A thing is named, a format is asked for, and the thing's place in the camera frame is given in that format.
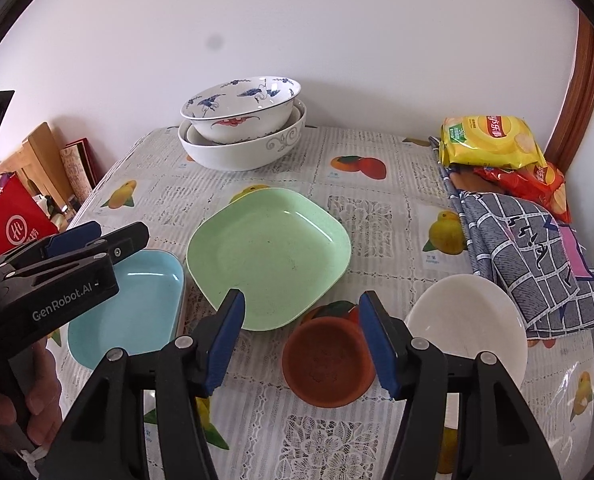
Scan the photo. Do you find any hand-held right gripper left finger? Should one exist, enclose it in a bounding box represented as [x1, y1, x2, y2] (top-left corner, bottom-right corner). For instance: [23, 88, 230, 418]
[40, 289, 248, 480]

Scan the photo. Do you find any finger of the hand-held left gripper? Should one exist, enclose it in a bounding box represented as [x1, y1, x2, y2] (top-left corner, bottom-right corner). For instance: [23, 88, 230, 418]
[2, 222, 150, 281]
[0, 221, 103, 266]

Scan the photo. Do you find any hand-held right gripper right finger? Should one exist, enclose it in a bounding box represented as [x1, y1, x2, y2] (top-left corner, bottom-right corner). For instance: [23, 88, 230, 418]
[358, 290, 562, 480]

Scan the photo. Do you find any small brown clay dish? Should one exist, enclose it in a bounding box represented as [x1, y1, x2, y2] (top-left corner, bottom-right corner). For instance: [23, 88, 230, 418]
[282, 316, 378, 407]

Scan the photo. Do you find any light blue rectangular plate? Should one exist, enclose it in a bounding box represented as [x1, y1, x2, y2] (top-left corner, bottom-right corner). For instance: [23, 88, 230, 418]
[67, 249, 187, 371]

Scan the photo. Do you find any green square plate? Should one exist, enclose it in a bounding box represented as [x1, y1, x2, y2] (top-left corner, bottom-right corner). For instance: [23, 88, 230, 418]
[186, 187, 353, 332]

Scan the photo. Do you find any person's left hand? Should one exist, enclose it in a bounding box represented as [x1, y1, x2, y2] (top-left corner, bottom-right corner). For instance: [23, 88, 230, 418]
[0, 337, 63, 453]

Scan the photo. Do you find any red paper bag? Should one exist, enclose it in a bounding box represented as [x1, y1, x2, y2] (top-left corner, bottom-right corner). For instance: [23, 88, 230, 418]
[0, 172, 60, 258]

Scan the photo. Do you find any white bowl grey scroll pattern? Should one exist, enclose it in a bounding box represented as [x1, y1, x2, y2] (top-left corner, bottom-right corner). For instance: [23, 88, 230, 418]
[177, 105, 309, 172]

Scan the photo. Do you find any blue and red patterned bowl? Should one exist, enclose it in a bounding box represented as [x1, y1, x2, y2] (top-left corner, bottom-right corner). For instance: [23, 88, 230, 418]
[180, 76, 302, 144]

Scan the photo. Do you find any grey checked folded cloth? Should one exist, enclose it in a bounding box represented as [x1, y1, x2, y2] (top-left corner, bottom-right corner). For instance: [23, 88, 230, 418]
[429, 135, 594, 340]

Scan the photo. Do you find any brown package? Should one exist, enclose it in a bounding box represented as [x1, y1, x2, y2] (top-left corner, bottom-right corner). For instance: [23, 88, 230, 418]
[452, 167, 498, 193]

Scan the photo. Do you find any red chip bag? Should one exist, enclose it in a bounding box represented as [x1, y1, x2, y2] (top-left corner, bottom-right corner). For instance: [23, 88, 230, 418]
[474, 160, 572, 223]

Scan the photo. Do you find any yellow chip bag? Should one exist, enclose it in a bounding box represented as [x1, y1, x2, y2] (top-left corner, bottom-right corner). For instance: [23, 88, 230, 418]
[438, 115, 548, 170]

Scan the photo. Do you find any wooden door frame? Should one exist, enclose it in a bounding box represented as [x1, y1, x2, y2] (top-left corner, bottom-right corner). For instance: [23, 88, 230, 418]
[547, 10, 594, 176]

